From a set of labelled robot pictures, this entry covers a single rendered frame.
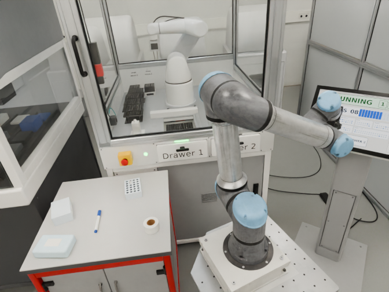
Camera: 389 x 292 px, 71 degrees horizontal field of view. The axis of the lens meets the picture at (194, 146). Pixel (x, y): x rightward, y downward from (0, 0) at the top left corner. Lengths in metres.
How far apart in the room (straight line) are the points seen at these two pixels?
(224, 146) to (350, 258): 1.55
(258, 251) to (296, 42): 4.31
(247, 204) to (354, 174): 0.89
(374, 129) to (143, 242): 1.19
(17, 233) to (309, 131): 1.65
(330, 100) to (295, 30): 3.99
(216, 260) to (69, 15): 1.19
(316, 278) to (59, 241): 1.04
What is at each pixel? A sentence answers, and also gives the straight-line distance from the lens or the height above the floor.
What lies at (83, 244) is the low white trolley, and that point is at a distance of 1.37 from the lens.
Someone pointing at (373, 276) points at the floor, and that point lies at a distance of 2.30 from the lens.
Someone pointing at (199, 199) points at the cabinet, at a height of 0.47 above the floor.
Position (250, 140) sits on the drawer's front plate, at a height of 0.90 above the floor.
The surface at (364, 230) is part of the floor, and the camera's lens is 2.55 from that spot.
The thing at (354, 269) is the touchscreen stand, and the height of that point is 0.03.
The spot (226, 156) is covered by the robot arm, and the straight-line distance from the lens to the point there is 0.94.
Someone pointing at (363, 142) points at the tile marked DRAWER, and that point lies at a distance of 1.55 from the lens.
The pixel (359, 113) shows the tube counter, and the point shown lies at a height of 1.11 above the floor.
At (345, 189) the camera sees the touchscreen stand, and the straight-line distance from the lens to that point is 1.80.
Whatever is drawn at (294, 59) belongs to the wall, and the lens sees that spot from 5.13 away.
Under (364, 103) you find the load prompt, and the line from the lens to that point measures 1.60.
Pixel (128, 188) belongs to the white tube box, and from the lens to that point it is 1.52.
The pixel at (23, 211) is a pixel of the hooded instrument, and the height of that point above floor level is 0.70.
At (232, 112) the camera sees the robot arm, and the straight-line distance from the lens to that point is 0.74.
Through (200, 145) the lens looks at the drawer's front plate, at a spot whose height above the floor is 0.91.
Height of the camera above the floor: 1.72
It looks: 31 degrees down
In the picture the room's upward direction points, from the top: 4 degrees counter-clockwise
